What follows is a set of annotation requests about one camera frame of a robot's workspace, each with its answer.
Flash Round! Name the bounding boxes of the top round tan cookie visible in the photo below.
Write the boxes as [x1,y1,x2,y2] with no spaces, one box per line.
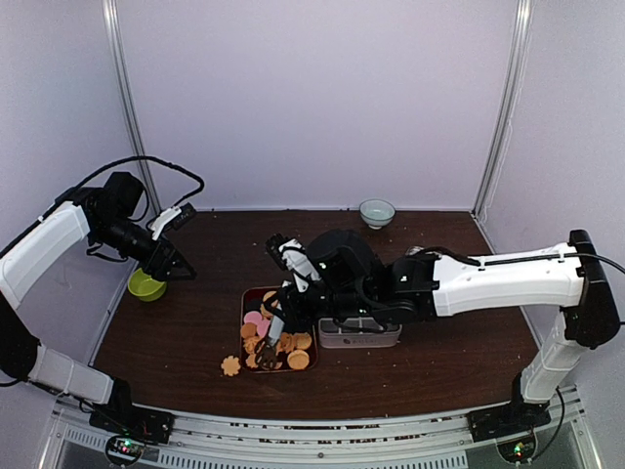
[263,290,279,308]

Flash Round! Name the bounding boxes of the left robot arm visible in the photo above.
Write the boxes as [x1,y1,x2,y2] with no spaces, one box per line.
[1,171,196,444]

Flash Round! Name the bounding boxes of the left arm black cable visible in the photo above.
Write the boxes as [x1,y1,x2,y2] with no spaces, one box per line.
[58,154,205,206]

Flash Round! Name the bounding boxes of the right pink round cookie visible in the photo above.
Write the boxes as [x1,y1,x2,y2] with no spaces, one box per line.
[257,320,271,337]

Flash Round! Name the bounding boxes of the left pink round cookie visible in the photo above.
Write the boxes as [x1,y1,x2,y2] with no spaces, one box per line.
[243,311,263,325]

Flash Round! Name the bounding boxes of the leaf shaped tan cookie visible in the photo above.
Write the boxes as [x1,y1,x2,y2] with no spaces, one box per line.
[221,355,241,377]

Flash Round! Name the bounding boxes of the green plastic bowl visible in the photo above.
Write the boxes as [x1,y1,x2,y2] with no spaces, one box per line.
[127,269,167,302]

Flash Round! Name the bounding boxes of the large round tan cookie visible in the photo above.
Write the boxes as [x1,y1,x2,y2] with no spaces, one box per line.
[287,350,310,370]

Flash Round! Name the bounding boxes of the pale blue ceramic bowl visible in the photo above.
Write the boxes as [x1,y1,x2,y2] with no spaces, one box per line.
[358,199,396,230]

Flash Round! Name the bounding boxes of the white divided cookie tin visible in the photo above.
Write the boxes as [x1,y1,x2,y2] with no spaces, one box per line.
[318,317,402,349]

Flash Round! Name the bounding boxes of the right aluminium frame post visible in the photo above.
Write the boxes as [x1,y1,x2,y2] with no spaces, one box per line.
[473,0,534,223]

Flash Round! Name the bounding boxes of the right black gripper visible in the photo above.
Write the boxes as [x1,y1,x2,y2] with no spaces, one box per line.
[264,280,374,334]

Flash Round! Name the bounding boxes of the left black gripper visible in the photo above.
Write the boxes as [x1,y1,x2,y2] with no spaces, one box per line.
[92,214,196,280]

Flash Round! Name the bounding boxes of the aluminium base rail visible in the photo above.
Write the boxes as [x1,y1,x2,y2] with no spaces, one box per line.
[41,383,604,469]

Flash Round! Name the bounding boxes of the white handled metal tongs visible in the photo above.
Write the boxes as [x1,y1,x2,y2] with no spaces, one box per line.
[255,316,285,370]

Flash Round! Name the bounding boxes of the pink round cookie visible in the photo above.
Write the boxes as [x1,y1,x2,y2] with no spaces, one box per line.
[243,311,263,325]
[257,320,271,337]

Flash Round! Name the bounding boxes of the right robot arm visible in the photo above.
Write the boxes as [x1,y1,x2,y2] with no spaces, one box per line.
[265,230,621,441]

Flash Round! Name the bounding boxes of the swirl butter cookie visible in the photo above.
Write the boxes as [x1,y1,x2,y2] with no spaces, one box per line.
[243,336,261,355]

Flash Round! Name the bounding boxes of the dark red cookie tray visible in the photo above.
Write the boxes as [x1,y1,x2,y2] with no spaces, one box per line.
[239,286,318,374]

